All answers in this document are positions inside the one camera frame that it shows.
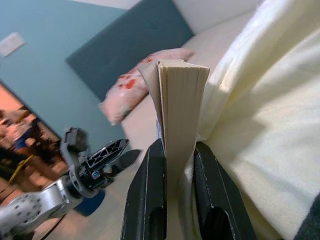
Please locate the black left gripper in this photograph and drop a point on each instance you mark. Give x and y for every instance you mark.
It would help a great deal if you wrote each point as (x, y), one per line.
(92, 172)

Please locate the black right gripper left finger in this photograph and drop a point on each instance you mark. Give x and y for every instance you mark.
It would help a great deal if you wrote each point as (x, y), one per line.
(147, 200)

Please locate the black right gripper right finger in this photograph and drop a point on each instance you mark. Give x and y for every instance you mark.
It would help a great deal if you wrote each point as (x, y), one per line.
(215, 205)

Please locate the white book blue letters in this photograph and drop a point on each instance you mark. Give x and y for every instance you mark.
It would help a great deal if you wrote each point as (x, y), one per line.
(182, 100)

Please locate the pink pillow orange print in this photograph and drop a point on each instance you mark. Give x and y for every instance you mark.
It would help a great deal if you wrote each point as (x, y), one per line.
(120, 100)

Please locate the blue waste bin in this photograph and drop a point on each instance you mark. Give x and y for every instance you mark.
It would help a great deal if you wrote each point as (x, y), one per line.
(91, 205)

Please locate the dark teal bed base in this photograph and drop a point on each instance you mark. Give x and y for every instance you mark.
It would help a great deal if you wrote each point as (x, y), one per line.
(310, 225)

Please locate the cream cartoon print quilt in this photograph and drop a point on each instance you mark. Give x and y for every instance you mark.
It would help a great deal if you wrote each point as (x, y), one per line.
(262, 112)

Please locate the teal padded headboard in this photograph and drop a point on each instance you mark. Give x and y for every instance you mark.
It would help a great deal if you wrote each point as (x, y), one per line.
(130, 50)

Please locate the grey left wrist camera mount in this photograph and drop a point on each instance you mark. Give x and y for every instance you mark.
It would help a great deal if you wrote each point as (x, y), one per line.
(75, 137)

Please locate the white wall switch plate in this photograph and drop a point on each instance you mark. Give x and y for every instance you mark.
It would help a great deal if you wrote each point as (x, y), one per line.
(11, 45)

